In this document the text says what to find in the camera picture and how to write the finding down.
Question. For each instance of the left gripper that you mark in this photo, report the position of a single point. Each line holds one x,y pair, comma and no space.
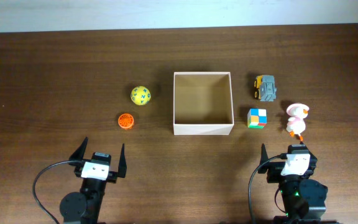
112,177

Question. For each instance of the white duck toy pink hat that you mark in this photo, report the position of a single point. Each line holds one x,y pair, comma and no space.
296,125

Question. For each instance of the multicoloured puzzle cube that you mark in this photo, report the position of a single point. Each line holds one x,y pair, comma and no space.
256,118

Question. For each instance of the pink cardboard box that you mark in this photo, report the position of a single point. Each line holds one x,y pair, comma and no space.
202,103

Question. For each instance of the yellow ball with blue letters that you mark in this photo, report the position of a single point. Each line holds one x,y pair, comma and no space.
140,95

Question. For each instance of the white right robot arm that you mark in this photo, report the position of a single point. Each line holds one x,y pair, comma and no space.
303,198

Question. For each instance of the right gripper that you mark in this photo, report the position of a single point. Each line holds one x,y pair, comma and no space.
275,170

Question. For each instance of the grey and yellow toy truck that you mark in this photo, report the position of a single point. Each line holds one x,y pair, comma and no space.
265,89

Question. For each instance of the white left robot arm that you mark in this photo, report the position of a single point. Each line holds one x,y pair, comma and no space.
84,205

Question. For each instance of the orange ribbed round toy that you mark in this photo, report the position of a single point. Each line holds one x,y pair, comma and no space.
126,121

